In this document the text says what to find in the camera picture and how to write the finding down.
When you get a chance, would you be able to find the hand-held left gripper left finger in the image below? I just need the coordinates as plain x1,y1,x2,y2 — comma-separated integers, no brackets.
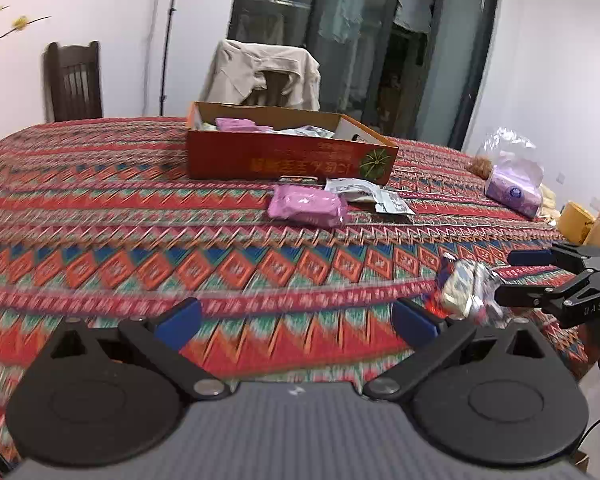
50,297,231,403

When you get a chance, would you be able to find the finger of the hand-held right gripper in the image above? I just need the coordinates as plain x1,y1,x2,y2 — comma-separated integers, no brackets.
495,269,600,327
507,242,600,274

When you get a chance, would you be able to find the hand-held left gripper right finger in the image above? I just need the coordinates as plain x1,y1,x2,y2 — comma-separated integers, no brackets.
362,297,546,403

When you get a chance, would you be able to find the silver snack packet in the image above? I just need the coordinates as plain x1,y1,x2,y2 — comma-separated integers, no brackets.
437,255,506,323

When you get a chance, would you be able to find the pink snack packet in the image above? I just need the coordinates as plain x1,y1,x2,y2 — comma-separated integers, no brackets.
266,184,350,229
215,118,271,134

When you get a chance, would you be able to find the red cardboard box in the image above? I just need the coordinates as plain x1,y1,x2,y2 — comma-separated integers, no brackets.
186,101,400,185

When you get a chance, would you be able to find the brown tape roll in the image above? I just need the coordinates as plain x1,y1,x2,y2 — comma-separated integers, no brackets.
560,201,597,243

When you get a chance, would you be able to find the purple tissue pack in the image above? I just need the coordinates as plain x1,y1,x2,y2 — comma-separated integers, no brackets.
484,157,545,219

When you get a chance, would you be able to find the brown fluffy object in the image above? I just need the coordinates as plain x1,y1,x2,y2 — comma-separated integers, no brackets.
467,156,494,179

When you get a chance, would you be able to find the red patterned tablecloth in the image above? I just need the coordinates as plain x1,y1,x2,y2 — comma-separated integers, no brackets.
0,117,600,471

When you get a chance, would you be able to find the clear plastic bag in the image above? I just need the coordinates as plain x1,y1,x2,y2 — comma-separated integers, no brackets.
480,127,538,171

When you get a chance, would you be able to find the sliding glass door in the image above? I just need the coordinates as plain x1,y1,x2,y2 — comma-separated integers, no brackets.
228,0,503,151

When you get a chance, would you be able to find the beige jacket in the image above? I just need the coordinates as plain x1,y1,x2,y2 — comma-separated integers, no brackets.
200,39,322,112

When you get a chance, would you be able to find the dark wooden chair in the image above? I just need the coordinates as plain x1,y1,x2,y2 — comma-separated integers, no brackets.
42,41,104,123

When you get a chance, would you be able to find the black light stand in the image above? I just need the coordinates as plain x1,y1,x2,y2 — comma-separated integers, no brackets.
157,0,183,117

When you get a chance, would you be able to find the white hanging garment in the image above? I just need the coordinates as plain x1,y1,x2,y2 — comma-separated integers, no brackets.
392,0,438,36

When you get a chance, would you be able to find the light blue hanging shirt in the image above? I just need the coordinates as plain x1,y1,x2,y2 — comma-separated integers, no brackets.
320,0,376,43

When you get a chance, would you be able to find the black cable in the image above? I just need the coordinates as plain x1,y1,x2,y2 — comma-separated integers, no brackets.
577,385,600,441

